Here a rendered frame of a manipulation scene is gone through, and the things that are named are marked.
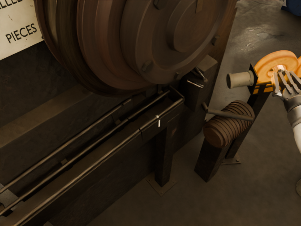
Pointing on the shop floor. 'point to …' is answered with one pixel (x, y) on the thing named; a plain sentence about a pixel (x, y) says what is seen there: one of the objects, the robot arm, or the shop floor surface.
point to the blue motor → (292, 6)
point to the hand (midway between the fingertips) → (277, 65)
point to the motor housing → (221, 138)
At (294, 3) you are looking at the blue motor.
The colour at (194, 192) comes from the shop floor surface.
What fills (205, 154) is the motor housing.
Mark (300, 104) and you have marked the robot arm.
